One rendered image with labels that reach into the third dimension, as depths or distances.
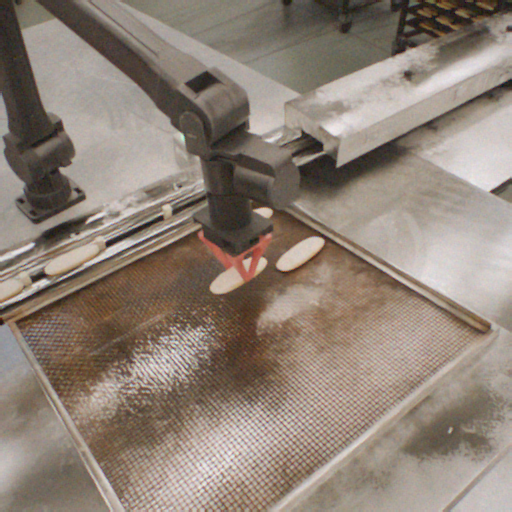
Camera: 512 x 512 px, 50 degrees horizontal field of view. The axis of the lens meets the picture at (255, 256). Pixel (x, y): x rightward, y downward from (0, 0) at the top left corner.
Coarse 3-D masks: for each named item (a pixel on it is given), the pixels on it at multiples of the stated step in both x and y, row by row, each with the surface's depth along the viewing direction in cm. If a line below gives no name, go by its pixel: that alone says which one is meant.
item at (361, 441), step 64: (128, 256) 91; (192, 256) 91; (320, 256) 88; (64, 320) 82; (128, 320) 81; (192, 320) 79; (448, 320) 74; (64, 384) 72; (128, 384) 71; (384, 384) 67; (128, 448) 64; (320, 448) 61
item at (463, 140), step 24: (480, 96) 142; (504, 96) 142; (432, 120) 134; (456, 120) 134; (480, 120) 134; (504, 120) 134; (408, 144) 127; (432, 144) 127; (456, 144) 127; (480, 144) 127; (504, 144) 127; (456, 168) 121; (480, 168) 121; (504, 168) 121; (504, 192) 126
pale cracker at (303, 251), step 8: (304, 240) 90; (312, 240) 89; (320, 240) 89; (296, 248) 88; (304, 248) 88; (312, 248) 88; (320, 248) 88; (288, 256) 87; (296, 256) 86; (304, 256) 86; (312, 256) 87; (280, 264) 86; (288, 264) 85; (296, 264) 85
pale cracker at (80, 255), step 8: (80, 248) 98; (88, 248) 98; (96, 248) 98; (64, 256) 96; (72, 256) 96; (80, 256) 96; (88, 256) 97; (48, 264) 95; (56, 264) 95; (64, 264) 95; (72, 264) 95; (80, 264) 96; (48, 272) 94; (56, 272) 94
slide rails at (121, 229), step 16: (304, 144) 121; (192, 192) 110; (160, 208) 107; (176, 208) 107; (192, 208) 107; (128, 224) 103; (160, 224) 103; (128, 240) 100; (96, 256) 98; (32, 272) 95
